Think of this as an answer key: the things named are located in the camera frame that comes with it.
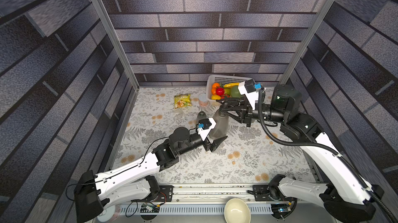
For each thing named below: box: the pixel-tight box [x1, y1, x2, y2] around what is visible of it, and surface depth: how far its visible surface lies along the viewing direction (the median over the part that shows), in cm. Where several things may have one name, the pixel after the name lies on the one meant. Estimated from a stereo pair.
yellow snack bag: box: [173, 93, 193, 109], surface depth 109 cm
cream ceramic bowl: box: [223, 198, 251, 223], surface depth 68 cm
